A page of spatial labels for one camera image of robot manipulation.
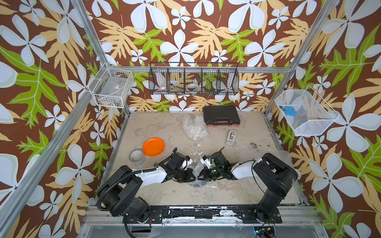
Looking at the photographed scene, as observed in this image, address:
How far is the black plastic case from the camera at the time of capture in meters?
1.10

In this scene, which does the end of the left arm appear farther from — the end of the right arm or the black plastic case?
the black plastic case

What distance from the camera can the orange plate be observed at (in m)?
0.98

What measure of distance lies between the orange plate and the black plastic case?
0.37 meters
